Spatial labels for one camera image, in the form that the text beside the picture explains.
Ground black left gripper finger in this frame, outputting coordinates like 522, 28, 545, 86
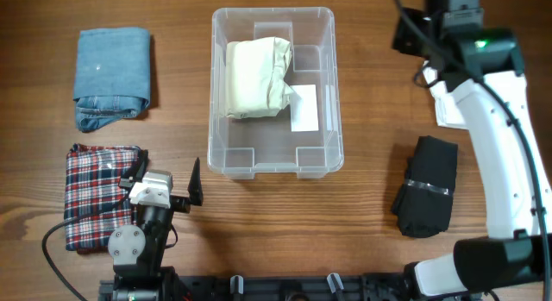
187, 158, 204, 206
118, 150, 149, 189

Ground white t-shirt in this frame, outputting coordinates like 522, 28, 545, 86
430, 81, 467, 130

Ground cream cloth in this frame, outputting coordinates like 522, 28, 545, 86
223, 36, 293, 119

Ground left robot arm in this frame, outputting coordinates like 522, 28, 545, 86
98, 150, 204, 301

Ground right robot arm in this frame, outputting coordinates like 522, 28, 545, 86
393, 0, 551, 300

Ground folded red plaid shirt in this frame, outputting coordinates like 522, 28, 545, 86
64, 144, 141, 253

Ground clear plastic storage bin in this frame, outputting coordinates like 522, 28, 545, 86
207, 7, 344, 179

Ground folded blue denim jeans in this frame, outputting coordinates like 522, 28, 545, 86
73, 27, 151, 132

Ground white label in bin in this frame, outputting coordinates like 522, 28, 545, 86
290, 85, 319, 132

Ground folded black garment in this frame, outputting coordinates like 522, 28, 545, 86
392, 135, 458, 238

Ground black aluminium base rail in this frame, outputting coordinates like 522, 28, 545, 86
97, 273, 484, 301

